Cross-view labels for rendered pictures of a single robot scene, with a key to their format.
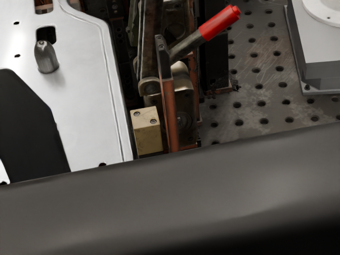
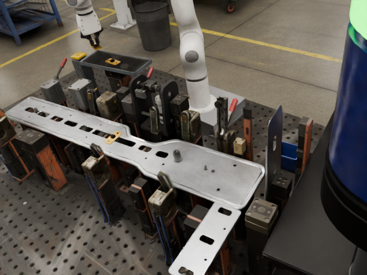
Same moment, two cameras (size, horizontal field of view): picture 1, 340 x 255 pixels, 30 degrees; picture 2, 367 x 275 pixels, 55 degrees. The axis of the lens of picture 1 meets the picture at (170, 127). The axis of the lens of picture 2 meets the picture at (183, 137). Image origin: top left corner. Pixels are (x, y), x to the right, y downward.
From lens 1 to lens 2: 0.92 m
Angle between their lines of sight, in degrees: 34
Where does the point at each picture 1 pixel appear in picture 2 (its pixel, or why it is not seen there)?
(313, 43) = (208, 120)
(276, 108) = (212, 147)
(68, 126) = (210, 165)
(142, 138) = (242, 147)
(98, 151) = (228, 163)
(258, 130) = not seen: hidden behind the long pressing
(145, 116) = (239, 140)
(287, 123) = not seen: hidden behind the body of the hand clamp
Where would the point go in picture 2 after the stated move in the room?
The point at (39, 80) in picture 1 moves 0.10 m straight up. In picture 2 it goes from (182, 163) to (178, 144)
